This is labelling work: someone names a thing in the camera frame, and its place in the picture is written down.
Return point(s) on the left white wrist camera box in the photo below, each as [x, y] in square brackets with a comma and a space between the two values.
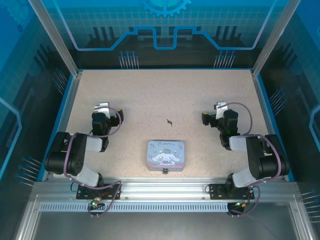
[101, 107]

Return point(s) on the aluminium mounting rail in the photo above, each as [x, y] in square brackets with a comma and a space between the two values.
[162, 190]

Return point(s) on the aluminium frame post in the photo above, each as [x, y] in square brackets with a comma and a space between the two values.
[272, 37]
[57, 37]

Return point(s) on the grey metal shelf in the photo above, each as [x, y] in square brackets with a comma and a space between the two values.
[162, 225]

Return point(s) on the small blue padlock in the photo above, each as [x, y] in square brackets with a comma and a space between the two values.
[165, 171]

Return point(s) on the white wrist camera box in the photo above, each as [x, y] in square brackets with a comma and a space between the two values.
[101, 107]
[221, 108]

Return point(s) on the cartoon bunny tin box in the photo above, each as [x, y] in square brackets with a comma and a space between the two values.
[166, 155]

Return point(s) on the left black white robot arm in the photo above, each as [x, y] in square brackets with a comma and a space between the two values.
[75, 155]

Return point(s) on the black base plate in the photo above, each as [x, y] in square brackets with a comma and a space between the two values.
[85, 192]
[217, 192]

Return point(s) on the aluminium side rail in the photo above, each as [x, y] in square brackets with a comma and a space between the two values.
[261, 100]
[72, 100]

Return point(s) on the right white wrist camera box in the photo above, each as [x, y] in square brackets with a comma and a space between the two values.
[221, 108]

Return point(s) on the small metal key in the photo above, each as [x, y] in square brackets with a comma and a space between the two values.
[170, 122]

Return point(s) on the left connector with green light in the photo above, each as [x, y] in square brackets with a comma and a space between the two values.
[95, 202]

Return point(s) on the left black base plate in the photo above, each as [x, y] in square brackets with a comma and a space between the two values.
[85, 192]

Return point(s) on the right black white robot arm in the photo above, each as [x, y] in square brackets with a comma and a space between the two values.
[257, 160]

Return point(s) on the right connector with green light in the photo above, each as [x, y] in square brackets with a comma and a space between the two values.
[241, 204]

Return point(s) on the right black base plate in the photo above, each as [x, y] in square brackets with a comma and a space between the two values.
[217, 192]

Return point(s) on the connector with green light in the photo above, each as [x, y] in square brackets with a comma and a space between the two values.
[95, 202]
[241, 204]

